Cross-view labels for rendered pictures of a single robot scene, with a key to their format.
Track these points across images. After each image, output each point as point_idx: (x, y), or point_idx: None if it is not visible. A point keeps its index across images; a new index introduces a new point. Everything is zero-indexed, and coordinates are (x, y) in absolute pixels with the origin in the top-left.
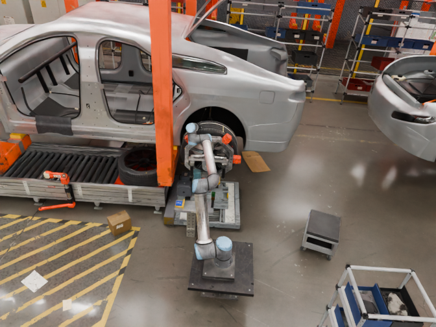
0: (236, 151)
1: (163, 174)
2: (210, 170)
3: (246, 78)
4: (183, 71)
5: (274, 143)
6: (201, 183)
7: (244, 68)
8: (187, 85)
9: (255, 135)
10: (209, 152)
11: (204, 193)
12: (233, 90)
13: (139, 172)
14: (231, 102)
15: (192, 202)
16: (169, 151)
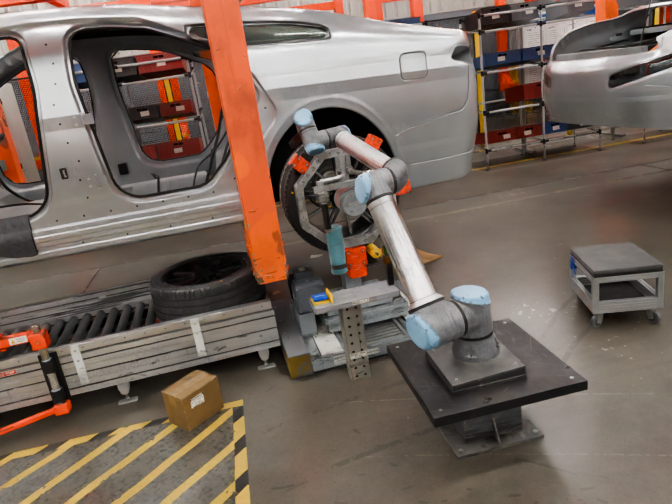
0: None
1: (266, 251)
2: (381, 159)
3: (367, 37)
4: (249, 49)
5: (449, 158)
6: (378, 175)
7: (358, 23)
8: (263, 76)
9: (411, 151)
10: (361, 141)
11: (391, 193)
12: (351, 65)
13: (207, 284)
14: (353, 92)
15: (344, 291)
16: (269, 189)
